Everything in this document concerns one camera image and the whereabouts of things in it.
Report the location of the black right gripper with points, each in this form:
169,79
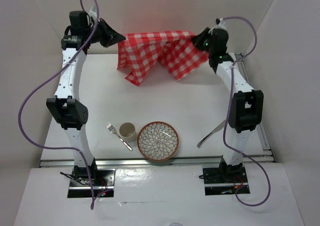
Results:
209,35

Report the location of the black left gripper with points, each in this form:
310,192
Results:
110,37

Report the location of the red white checkered cloth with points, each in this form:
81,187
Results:
174,50

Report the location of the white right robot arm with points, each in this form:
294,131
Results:
245,105

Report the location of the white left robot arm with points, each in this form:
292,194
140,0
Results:
65,106

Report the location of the silver table knife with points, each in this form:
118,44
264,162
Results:
217,129

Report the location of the silver fork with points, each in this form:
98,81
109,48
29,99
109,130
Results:
113,131

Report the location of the beige cup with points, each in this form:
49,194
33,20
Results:
128,132

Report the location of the floral patterned ceramic bowl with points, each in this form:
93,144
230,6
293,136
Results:
158,141

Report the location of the aluminium frame rail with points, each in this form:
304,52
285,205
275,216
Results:
193,106

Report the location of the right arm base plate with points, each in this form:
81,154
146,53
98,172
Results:
217,184

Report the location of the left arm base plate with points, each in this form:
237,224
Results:
103,184

